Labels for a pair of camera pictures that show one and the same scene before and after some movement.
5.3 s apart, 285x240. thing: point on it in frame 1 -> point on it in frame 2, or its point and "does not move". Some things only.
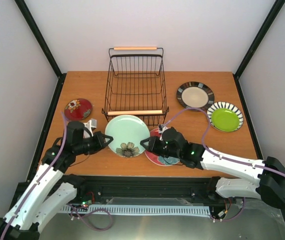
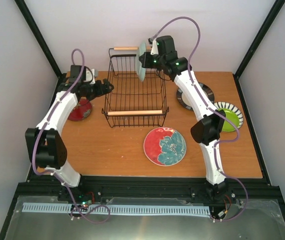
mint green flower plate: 127,132 -> 141,69
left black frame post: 29,19 does not move
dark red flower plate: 78,109 does not move
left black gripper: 100,137 -> 101,91
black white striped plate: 225,116 does not move
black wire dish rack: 136,84 does not move
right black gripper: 152,145 -> 144,61
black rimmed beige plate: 195,94 does not move
